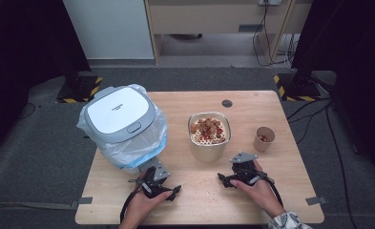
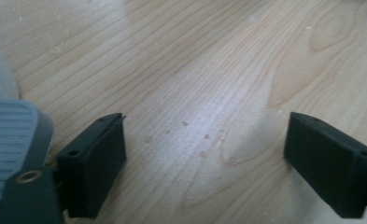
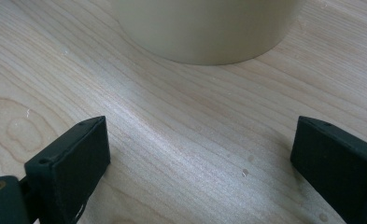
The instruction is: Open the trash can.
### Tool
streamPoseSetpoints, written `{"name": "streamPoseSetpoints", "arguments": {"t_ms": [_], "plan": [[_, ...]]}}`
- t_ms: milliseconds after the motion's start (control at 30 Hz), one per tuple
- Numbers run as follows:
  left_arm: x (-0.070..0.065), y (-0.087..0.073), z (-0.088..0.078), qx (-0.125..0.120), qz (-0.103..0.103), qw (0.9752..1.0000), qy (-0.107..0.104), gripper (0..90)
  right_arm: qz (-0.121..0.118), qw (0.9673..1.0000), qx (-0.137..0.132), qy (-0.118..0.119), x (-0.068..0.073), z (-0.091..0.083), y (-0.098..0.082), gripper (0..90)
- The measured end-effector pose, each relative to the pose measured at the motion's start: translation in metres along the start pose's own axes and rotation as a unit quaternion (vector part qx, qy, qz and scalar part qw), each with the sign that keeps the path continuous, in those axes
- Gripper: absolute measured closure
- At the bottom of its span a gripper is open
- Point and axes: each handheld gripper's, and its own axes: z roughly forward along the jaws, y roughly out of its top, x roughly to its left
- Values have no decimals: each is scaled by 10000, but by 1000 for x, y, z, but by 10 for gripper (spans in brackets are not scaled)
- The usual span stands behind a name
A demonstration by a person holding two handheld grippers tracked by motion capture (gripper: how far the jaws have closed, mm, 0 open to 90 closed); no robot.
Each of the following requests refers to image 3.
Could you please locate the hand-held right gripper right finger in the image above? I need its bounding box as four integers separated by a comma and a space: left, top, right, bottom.
289, 115, 367, 224

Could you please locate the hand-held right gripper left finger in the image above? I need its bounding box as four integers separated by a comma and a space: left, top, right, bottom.
23, 115, 112, 224

